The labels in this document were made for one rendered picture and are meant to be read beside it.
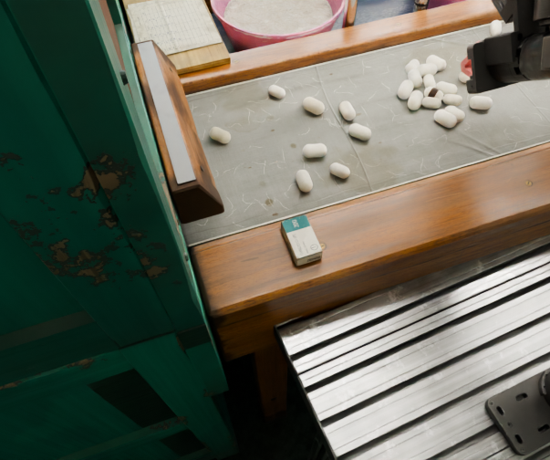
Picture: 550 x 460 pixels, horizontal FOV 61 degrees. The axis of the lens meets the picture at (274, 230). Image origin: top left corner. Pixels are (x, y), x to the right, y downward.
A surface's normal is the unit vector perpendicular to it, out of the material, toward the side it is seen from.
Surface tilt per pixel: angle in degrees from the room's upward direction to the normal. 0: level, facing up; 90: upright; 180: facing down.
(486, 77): 50
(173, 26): 0
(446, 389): 0
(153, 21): 0
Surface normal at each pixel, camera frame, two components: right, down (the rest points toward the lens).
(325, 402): -0.01, -0.55
